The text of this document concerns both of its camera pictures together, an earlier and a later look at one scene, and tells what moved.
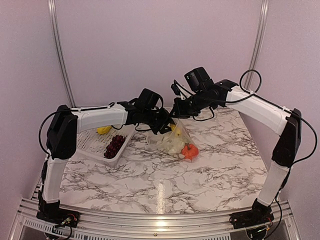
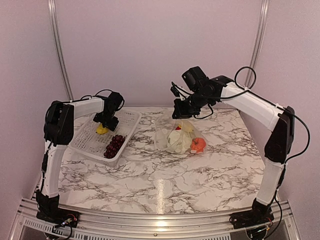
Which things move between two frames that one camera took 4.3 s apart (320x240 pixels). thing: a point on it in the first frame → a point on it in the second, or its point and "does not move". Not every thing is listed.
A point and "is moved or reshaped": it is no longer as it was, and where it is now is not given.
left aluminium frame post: x=52 y=9 does not move
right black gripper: x=179 y=112 does not move
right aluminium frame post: x=258 y=45 does not move
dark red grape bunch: x=115 y=146 does not move
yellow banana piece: x=103 y=130 does not move
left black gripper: x=166 y=121 → x=111 y=125
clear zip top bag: x=176 y=141 is moved or reshaped
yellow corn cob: x=176 y=130 → x=187 y=126
